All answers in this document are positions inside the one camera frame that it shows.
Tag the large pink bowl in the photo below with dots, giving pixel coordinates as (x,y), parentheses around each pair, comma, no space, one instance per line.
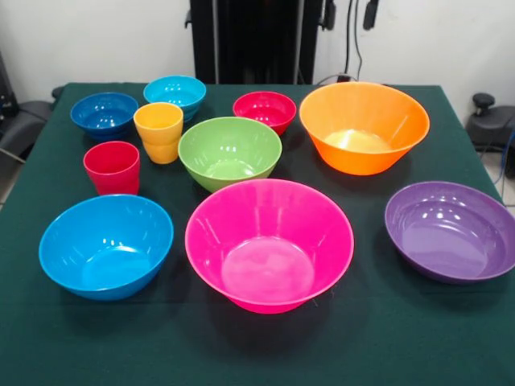
(269,225)

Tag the purple bowl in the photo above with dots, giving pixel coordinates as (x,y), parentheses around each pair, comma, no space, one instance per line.
(442,241)

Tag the green bowl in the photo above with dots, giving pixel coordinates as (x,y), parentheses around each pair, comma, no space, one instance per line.
(229,149)

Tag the small red bowl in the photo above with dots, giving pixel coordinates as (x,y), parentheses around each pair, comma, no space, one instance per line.
(263,108)

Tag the yellow cup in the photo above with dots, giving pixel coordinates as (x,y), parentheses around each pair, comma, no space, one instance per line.
(159,132)

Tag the small light blue bowl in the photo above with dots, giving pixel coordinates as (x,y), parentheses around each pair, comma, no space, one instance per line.
(175,90)

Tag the large orange bowl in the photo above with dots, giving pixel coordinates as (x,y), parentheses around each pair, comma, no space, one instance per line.
(362,108)

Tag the red cup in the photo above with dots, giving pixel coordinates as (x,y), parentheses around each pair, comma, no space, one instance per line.
(112,169)

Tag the large light blue bowl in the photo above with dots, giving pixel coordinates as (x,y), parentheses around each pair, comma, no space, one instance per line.
(104,241)

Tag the dark green tablecloth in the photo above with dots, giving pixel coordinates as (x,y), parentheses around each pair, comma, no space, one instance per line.
(362,321)

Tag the small dark blue bowl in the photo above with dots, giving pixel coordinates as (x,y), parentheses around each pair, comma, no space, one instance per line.
(102,114)

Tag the black table clamp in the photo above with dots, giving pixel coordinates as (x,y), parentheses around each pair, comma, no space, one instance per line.
(56,92)

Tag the black knobbed device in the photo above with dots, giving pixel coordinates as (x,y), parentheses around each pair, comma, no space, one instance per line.
(489,124)

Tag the black chair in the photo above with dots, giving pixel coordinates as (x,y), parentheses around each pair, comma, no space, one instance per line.
(24,120)

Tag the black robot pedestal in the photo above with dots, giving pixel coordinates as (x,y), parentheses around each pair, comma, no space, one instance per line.
(249,40)

